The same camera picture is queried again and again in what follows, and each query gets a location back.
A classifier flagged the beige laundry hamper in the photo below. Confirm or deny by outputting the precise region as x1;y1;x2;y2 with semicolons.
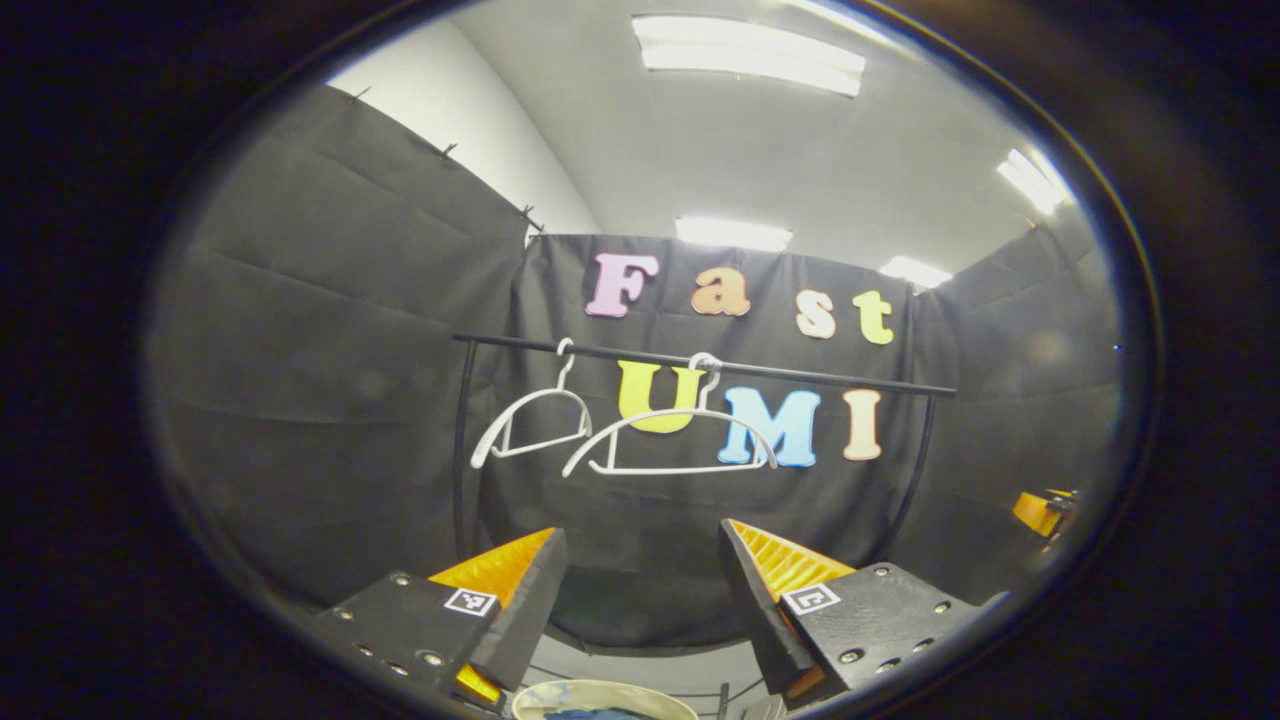
512;679;701;720

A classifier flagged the ceiling light panel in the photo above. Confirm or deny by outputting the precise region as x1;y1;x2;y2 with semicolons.
997;148;1066;214
632;14;867;98
880;256;953;289
676;217;794;253

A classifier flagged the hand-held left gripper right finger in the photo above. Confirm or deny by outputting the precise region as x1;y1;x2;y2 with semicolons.
720;518;986;713

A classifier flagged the black clothes rack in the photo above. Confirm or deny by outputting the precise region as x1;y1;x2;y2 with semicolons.
452;333;958;561

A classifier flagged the white plastic hanger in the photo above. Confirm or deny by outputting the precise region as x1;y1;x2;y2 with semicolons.
470;338;593;471
561;352;779;479

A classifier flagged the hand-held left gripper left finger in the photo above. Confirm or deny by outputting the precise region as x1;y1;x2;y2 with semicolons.
300;527;568;713

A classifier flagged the black backdrop cloth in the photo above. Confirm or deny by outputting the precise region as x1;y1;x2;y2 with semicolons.
148;85;1121;646

